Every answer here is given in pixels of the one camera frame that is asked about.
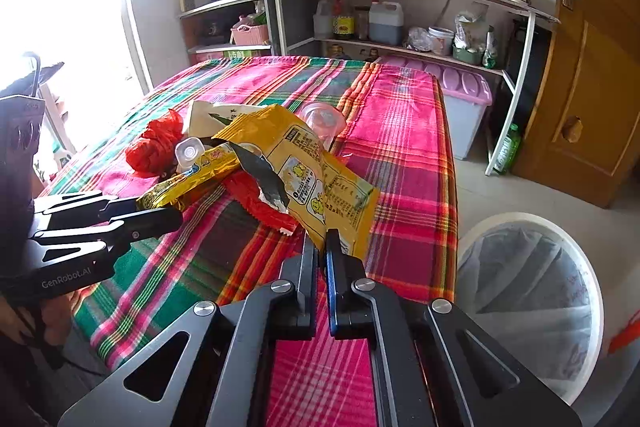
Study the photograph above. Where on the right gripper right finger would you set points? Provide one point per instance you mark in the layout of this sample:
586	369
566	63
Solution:
360	308

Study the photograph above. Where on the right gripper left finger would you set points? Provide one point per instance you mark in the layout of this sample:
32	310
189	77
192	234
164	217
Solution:
284	309

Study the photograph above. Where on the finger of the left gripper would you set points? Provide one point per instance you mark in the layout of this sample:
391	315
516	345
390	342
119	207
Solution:
76	232
82	205

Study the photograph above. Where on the red plastic bag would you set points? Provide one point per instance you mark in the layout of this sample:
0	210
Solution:
153	152

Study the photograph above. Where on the small white plastic bottle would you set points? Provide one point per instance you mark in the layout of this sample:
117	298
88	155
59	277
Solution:
187	152

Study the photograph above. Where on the large yellow snack bag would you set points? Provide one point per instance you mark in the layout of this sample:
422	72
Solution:
322	193

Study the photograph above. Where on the red snack wrapper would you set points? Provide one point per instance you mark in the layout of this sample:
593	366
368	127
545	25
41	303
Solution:
245	189

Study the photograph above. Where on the yellow snack wrapper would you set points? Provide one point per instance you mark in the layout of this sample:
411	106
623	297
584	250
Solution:
213	165

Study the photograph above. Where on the white paper bag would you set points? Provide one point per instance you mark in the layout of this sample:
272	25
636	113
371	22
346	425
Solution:
205	119

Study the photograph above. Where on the clear plastic cup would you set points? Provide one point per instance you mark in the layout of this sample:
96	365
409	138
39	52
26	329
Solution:
324	120

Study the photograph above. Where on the white trash bin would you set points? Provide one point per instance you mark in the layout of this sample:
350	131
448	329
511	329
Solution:
528	283

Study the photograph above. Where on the metal kitchen shelf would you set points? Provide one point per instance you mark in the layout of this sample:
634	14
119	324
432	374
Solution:
481	51

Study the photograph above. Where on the left hand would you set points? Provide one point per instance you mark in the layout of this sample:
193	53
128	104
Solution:
56	317

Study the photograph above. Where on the wooden chair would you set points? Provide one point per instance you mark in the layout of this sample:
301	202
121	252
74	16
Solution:
35	85

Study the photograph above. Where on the plaid tablecloth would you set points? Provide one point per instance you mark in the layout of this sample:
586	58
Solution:
396	139

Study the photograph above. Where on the green plastic bottle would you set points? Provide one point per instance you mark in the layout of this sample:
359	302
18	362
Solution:
508	149

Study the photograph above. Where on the pink basket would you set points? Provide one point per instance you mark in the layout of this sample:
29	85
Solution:
250	35

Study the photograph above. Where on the pink storage box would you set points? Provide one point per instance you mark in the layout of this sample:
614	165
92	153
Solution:
467	95

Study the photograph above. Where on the wooden door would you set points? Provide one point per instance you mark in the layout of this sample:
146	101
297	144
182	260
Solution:
583	135

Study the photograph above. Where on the white jerry can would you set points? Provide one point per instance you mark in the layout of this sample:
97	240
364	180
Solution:
386	20

